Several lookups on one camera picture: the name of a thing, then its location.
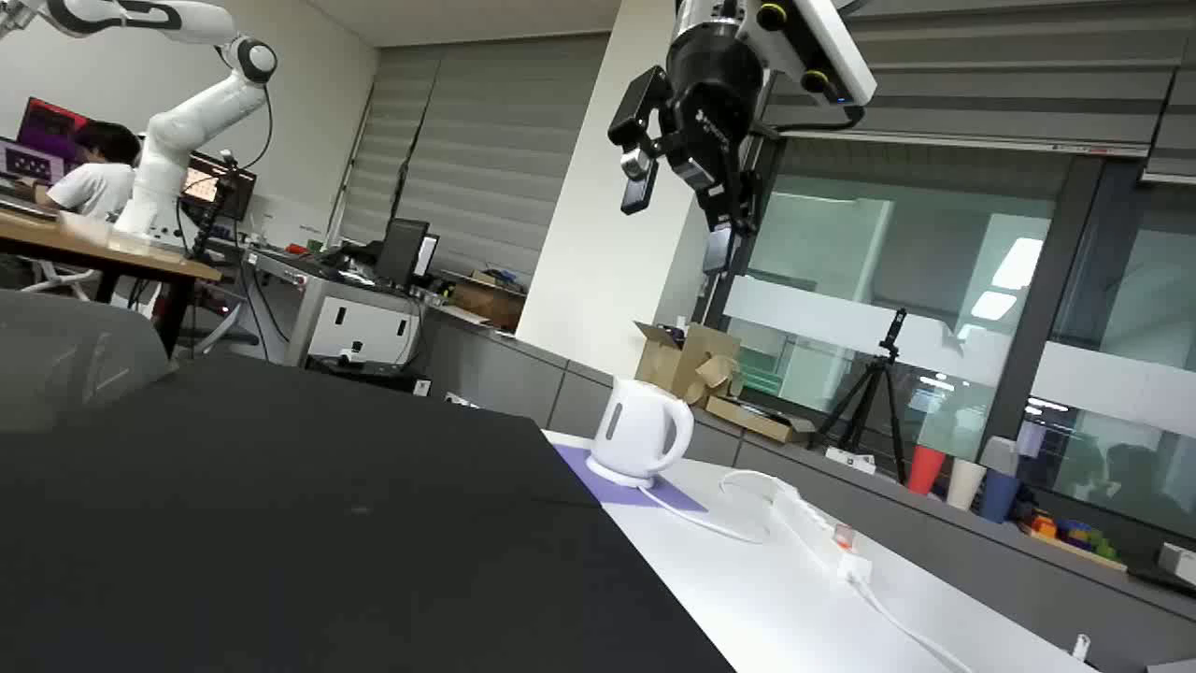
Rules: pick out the monitor with pink screen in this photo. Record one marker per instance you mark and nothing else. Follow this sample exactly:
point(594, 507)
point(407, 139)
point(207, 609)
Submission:
point(54, 137)

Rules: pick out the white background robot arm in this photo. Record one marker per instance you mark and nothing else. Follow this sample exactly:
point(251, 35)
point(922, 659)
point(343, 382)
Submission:
point(189, 118)

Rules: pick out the flat cardboard piece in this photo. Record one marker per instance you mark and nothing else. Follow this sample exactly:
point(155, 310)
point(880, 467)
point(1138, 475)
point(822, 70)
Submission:
point(762, 421)

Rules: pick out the person in white shirt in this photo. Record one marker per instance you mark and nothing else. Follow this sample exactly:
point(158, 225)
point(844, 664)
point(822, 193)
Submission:
point(94, 188)

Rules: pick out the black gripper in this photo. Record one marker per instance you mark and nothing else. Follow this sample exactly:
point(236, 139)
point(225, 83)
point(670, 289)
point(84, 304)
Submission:
point(711, 98)

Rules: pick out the white cup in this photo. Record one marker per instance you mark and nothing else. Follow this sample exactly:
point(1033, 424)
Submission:
point(965, 482)

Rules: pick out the purple mat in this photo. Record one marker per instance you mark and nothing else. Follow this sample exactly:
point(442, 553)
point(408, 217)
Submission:
point(680, 500)

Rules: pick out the black camera tripod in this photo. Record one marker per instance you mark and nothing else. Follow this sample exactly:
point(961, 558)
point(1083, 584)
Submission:
point(878, 397)

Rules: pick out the open cardboard box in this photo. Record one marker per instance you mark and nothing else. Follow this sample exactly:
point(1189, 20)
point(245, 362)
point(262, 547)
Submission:
point(687, 356)

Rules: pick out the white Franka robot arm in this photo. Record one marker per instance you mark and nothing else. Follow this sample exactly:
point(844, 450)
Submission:
point(829, 43)

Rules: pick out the wooden table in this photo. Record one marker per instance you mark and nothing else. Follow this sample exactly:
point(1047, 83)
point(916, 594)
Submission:
point(88, 243)

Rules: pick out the white power strip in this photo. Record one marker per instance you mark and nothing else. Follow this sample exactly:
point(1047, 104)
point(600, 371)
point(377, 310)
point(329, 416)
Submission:
point(799, 517)

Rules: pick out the white drawer cabinet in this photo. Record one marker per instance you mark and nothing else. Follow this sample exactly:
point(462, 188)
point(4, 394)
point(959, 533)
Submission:
point(366, 331)

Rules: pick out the blue cup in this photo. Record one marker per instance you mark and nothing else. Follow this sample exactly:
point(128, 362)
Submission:
point(995, 495)

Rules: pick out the monitor with orange screen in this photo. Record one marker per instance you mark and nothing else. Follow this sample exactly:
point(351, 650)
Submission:
point(215, 188)

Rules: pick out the grey chair backrest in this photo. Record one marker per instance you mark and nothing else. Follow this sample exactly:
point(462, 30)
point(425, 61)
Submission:
point(70, 356)

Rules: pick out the colourful toys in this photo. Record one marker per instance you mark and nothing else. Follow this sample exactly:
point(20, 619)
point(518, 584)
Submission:
point(1069, 533)

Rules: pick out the brown box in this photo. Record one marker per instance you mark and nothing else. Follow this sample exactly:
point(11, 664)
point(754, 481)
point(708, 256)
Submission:
point(486, 304)

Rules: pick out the black monitor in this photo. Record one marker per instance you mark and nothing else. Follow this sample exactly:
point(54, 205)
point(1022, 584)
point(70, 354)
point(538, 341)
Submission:
point(402, 250)

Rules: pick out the small white plug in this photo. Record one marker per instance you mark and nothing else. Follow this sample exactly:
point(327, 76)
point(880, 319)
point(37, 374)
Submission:
point(1083, 643)

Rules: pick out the red cup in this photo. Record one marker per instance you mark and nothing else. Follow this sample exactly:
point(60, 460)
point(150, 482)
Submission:
point(926, 471)

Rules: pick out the grey window blinds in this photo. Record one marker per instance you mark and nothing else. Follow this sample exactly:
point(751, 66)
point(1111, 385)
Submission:
point(486, 151)

